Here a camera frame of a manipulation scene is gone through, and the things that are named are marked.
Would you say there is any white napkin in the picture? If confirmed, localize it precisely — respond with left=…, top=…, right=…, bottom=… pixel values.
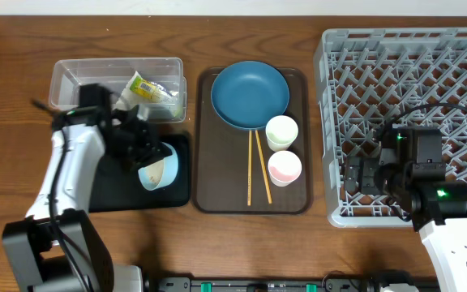
left=114, top=71, right=182, bottom=120

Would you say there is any pile of rice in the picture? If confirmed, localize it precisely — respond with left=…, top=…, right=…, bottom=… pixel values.
left=145, top=160, right=164, bottom=187

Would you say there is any light blue bowl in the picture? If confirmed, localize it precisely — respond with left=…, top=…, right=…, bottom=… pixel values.
left=138, top=142, right=179, bottom=191

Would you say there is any yellow green snack wrapper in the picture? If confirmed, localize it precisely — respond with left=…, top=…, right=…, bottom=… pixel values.
left=128, top=76, right=177, bottom=104

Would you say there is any white cup pink inside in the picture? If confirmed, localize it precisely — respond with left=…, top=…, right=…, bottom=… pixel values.
left=268, top=151, right=302, bottom=187

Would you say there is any white cup green inside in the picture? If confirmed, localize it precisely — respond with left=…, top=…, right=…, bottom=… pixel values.
left=265, top=115, right=298, bottom=152

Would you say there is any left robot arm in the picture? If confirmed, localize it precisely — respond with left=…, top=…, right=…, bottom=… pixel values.
left=2, top=84, right=172, bottom=291

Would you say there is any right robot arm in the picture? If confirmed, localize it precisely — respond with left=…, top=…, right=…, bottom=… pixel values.
left=344, top=127, right=467, bottom=291

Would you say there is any black waste tray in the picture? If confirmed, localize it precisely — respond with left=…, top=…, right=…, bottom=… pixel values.
left=89, top=134, right=191, bottom=213

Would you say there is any clear plastic waste bin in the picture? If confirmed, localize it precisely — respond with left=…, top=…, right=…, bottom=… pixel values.
left=49, top=57, right=186, bottom=123

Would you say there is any grey dishwasher rack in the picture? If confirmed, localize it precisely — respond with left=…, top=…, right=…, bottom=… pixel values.
left=314, top=28, right=467, bottom=228

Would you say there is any brown serving tray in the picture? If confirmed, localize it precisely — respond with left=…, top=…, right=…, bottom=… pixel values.
left=192, top=67, right=313, bottom=215

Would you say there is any right wooden chopstick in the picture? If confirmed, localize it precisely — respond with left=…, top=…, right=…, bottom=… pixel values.
left=255, top=130, right=272, bottom=204

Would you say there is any wooden chopstick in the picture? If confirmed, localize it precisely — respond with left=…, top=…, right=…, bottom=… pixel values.
left=255, top=130, right=272, bottom=204
left=247, top=131, right=253, bottom=206

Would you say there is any left wooden chopstick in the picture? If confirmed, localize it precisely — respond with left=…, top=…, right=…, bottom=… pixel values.
left=247, top=131, right=253, bottom=206

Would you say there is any dark blue plate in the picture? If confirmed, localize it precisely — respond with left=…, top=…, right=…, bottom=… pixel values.
left=211, top=61, right=290, bottom=131

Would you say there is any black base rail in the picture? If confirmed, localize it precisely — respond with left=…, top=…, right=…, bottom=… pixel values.
left=148, top=276, right=441, bottom=292

